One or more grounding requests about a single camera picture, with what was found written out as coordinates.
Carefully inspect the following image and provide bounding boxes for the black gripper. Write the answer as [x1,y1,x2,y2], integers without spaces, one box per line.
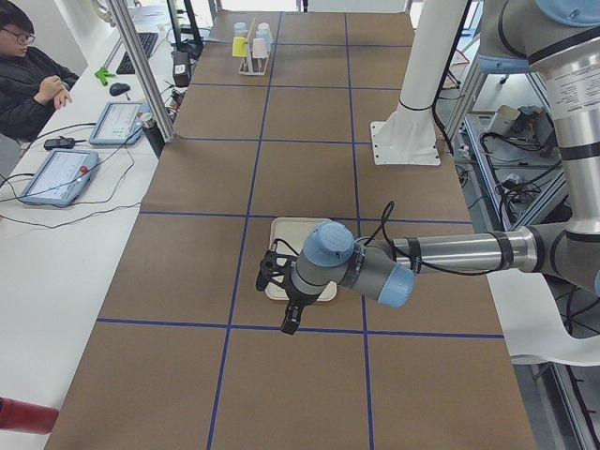
[255,250,323,335]

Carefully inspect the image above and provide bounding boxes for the pink ikea cup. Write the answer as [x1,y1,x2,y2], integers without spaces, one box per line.
[252,37,270,59]

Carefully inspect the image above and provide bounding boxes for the yellow ikea cup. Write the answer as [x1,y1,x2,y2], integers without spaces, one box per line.
[232,37,248,58]

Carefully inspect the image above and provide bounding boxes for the blue ikea cup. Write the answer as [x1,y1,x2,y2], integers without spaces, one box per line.
[255,22,273,51]

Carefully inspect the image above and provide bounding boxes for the blue ikea cup corner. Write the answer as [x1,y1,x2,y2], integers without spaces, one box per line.
[233,22,248,38]

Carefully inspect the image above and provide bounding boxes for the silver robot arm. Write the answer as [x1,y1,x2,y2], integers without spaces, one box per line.
[256,1,599,334]

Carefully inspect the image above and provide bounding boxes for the cream plastic tray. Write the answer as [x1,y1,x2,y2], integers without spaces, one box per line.
[266,217,338,304]

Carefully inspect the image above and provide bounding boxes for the white plastic chair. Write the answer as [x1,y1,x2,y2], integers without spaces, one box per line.
[487,269,599,367]

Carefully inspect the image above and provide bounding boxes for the far blue teach pendant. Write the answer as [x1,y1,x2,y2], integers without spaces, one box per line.
[88,101,148,145]

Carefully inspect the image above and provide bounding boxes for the blue teach pendant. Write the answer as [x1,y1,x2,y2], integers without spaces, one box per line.
[88,101,148,145]
[18,148,100,207]

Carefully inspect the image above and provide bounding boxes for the near blue teach pendant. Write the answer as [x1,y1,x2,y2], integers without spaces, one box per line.
[18,148,100,207]

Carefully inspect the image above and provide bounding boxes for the black computer monitor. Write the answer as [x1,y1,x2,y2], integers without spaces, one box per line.
[166,0,203,60]

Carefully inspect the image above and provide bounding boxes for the black power adapter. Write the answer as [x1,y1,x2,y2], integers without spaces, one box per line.
[43,137,77,151]

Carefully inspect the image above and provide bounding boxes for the red fire extinguisher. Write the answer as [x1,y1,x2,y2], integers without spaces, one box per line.
[1,397,59,435]

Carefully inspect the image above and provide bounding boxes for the black computer mouse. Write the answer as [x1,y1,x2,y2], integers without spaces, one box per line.
[109,82,130,97]

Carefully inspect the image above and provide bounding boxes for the green plastic tool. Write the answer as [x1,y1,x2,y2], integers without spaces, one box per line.
[95,67,116,86]

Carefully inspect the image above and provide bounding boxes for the black keyboard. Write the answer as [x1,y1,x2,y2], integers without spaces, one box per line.
[115,31,160,76]

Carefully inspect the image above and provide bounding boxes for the seated person black jacket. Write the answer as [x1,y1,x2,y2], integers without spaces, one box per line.
[1,1,79,142]

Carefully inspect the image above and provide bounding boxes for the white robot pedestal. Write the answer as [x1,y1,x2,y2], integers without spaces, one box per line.
[370,0,470,166]

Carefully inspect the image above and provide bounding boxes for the white wire cup rack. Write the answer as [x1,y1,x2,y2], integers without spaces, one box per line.
[238,18,273,76]

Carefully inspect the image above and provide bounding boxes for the aluminium frame post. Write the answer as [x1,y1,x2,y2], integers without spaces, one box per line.
[106,0,174,143]

